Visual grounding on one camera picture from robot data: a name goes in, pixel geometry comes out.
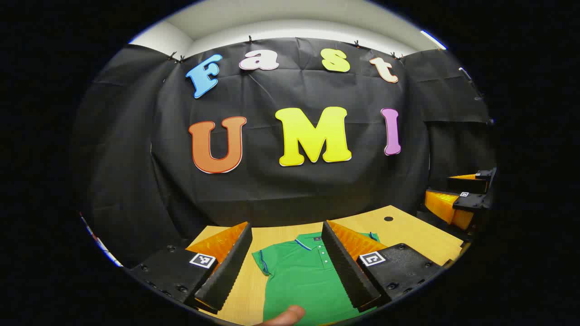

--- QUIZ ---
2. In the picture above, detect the black backdrop cloth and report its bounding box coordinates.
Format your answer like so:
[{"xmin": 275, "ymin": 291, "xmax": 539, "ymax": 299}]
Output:
[{"xmin": 72, "ymin": 37, "xmax": 497, "ymax": 268}]

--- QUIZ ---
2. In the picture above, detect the green T-shirt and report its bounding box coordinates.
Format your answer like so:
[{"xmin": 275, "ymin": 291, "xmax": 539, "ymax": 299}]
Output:
[{"xmin": 252, "ymin": 231, "xmax": 380, "ymax": 326}]

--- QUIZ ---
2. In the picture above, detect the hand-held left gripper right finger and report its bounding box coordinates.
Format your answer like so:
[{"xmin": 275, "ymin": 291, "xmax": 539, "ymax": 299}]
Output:
[{"xmin": 321, "ymin": 220, "xmax": 444, "ymax": 313}]

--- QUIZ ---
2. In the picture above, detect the white printed panel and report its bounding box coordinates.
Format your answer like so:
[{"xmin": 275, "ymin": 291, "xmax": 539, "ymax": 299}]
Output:
[{"xmin": 81, "ymin": 213, "xmax": 123, "ymax": 268}]

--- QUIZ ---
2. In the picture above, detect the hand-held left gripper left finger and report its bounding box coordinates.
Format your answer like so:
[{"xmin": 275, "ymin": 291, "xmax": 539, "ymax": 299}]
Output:
[{"xmin": 128, "ymin": 221, "xmax": 253, "ymax": 314}]

